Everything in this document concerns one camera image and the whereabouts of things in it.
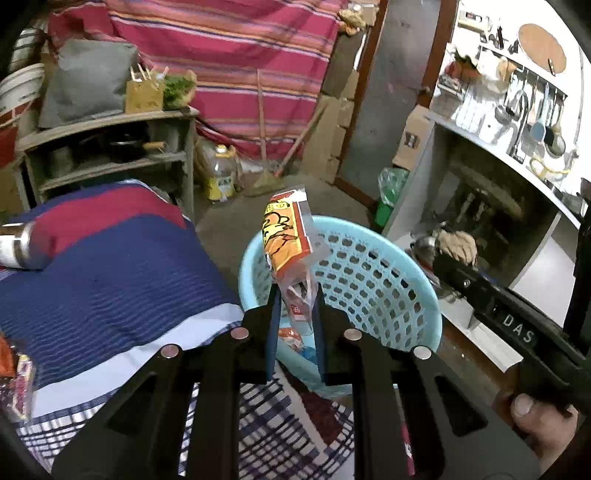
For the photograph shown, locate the orange snack wrapper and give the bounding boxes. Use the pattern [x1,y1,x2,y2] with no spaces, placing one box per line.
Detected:
[262,186,331,336]

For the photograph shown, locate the person's right hand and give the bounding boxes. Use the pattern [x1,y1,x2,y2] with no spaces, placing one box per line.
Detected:
[510,394,579,472]

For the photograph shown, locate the shiny snack wrapper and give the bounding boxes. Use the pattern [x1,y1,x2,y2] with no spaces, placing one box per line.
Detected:
[0,336,36,422]

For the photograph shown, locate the striped blue red tablecloth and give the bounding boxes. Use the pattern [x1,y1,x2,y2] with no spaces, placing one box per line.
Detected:
[0,179,417,480]

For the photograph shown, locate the light blue plastic basket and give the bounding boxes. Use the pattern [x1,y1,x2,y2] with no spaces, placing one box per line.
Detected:
[238,215,443,400]

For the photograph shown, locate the white label spice jar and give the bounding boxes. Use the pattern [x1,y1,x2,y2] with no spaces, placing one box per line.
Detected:
[0,221,52,270]

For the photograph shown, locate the green plastic bag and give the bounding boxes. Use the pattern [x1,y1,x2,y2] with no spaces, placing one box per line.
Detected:
[375,166,410,228]

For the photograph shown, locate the yellow label oil bottle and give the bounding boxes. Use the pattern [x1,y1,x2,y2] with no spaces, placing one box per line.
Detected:
[206,144,236,203]

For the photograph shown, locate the cardboard box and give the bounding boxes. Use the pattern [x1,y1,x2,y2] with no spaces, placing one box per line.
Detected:
[393,105,433,171]

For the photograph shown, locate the black frying pan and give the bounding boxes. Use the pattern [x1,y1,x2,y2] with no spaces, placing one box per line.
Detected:
[106,140,167,164]

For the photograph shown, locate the wooden shelf unit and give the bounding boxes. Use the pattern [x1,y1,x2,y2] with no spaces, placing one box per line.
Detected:
[9,107,198,219]

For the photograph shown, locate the round wooden board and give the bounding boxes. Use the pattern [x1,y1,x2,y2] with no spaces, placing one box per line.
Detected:
[518,24,567,76]

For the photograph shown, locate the brown paper bag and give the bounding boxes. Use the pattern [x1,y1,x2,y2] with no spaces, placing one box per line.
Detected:
[124,64,165,114]

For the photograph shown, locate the green leafy vegetables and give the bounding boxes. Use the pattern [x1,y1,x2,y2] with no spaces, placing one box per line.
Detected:
[163,70,197,110]

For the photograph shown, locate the grey cushion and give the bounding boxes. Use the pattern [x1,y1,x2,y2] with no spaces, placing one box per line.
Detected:
[38,39,138,129]

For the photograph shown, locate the white plastic bucket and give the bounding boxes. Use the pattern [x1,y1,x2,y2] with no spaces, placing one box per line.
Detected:
[0,63,45,128]

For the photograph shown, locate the pink striped curtain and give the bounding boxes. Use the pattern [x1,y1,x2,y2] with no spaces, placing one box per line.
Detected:
[48,0,345,160]

